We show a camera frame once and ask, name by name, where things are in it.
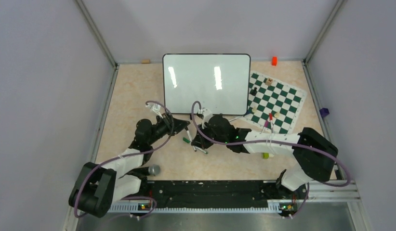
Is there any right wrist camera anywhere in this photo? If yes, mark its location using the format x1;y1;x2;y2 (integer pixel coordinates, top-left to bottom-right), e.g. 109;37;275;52
198;108;213;121

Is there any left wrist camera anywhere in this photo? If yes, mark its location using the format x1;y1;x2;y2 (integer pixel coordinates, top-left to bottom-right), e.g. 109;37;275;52
149;103;162;117

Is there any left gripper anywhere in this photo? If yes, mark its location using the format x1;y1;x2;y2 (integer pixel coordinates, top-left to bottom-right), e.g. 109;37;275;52
148;112;190;145

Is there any orange block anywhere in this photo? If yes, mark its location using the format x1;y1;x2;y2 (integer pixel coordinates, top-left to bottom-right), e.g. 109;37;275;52
271;56;278;66

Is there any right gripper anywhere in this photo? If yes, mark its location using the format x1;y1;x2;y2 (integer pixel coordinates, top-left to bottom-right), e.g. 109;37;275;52
192;121;228;150

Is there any black cap white marker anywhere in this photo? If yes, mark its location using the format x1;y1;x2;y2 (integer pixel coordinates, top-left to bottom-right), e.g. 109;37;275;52
185;127;197;152

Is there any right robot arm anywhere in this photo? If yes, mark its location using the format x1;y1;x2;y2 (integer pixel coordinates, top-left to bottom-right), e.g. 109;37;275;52
194;114;338;198

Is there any microphone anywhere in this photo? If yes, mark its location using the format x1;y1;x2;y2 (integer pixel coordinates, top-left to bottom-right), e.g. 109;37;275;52
133;165;161;176

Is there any green white chess mat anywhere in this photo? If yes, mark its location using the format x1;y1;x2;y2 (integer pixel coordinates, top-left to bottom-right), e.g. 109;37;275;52
241;71;307;134

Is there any purple block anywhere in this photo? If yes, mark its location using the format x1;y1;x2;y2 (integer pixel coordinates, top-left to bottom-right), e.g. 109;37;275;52
319;108;330;118

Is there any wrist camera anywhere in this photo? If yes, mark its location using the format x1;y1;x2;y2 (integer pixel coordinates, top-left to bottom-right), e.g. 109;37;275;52
198;108;213;121
149;103;162;117

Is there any green cap marker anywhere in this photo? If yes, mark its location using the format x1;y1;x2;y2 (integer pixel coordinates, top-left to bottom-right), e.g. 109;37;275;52
183;137;208;154

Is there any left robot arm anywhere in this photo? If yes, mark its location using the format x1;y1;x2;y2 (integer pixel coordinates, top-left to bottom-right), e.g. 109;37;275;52
68;113;190;218

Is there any black chess piece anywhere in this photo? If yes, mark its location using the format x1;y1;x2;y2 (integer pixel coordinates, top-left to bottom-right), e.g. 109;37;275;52
250;87;258;96

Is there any slotted cable duct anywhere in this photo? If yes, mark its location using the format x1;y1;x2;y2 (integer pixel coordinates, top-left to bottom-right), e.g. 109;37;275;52
108;203;282;214

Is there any red cap marker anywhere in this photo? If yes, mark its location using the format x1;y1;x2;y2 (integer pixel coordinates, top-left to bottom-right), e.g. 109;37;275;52
269;113;274;133

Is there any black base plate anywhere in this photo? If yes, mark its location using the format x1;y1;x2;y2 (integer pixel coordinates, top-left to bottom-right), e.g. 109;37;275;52
137;180;306;209

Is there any white whiteboard black frame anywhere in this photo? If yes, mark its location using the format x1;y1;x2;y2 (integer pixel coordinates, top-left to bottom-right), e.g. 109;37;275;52
162;53;251;115

